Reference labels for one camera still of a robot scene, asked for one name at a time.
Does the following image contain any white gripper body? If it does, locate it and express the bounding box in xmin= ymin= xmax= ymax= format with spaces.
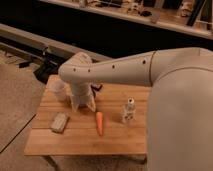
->
xmin=70 ymin=83 xmax=94 ymax=105

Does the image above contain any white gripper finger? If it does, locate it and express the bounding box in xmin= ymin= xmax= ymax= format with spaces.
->
xmin=71 ymin=102 xmax=79 ymax=112
xmin=87 ymin=101 xmax=96 ymax=112

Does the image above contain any clear plastic bottle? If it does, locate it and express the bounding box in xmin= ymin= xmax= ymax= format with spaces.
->
xmin=122 ymin=98 xmax=136 ymax=123

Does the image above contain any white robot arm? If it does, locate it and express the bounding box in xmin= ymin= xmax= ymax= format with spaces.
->
xmin=58 ymin=47 xmax=213 ymax=171

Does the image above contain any orange carrot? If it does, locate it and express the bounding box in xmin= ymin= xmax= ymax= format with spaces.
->
xmin=96 ymin=112 xmax=104 ymax=136

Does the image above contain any dark rectangular box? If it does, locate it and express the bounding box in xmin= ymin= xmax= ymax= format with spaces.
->
xmin=91 ymin=84 xmax=103 ymax=97

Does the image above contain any grey sponge block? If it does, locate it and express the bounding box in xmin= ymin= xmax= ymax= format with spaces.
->
xmin=50 ymin=113 xmax=69 ymax=133

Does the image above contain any white paper cup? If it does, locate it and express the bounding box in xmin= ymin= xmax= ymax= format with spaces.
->
xmin=49 ymin=80 xmax=70 ymax=102

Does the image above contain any wooden table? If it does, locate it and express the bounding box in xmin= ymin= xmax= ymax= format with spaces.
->
xmin=24 ymin=84 xmax=149 ymax=156

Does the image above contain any black equipment on floor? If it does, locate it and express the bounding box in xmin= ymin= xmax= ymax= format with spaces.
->
xmin=19 ymin=50 xmax=65 ymax=84

